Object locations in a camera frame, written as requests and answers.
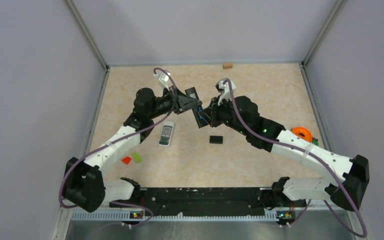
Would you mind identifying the orange tape roll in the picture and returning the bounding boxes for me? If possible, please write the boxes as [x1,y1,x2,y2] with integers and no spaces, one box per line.
[291,126,313,143]

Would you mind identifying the black battery cover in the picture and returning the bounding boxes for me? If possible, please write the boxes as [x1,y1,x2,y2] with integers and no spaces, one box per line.
[209,135,224,144]

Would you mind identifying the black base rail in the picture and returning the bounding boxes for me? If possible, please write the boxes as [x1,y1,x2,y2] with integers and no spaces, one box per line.
[109,186,307,220]

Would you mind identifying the red block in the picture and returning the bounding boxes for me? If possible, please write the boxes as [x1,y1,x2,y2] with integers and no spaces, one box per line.
[121,156,132,165]

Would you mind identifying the purple cable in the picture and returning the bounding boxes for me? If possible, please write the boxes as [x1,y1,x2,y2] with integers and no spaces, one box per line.
[57,67,179,210]
[223,78,368,239]

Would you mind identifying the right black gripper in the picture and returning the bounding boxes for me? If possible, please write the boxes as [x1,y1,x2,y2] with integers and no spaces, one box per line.
[199,94,249,137]

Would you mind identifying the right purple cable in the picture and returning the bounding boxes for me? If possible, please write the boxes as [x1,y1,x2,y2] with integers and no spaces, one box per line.
[223,78,368,239]

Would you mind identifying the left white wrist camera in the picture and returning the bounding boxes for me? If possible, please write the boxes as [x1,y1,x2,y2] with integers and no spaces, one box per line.
[154,70,171,90]

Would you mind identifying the black remote control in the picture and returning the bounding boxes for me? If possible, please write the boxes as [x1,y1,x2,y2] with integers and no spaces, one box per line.
[185,87,208,129]

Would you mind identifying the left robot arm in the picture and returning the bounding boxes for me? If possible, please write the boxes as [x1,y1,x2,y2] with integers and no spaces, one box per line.
[58,87,202,213]

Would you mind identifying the green block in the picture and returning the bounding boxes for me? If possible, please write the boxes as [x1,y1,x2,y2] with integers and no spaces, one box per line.
[131,152,143,164]

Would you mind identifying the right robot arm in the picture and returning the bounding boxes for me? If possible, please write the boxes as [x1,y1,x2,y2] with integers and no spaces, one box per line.
[198,96,370,211]

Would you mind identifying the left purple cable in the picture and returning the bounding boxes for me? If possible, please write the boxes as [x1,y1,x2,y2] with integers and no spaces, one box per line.
[57,67,179,210]

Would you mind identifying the white remote control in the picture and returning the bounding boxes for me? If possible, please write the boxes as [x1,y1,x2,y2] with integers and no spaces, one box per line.
[158,121,175,147]

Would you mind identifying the brown wooden block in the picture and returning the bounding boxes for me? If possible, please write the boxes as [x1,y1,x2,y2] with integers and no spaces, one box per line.
[222,62,233,70]

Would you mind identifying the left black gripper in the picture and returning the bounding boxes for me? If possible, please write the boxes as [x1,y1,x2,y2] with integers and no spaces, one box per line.
[147,84,202,120]

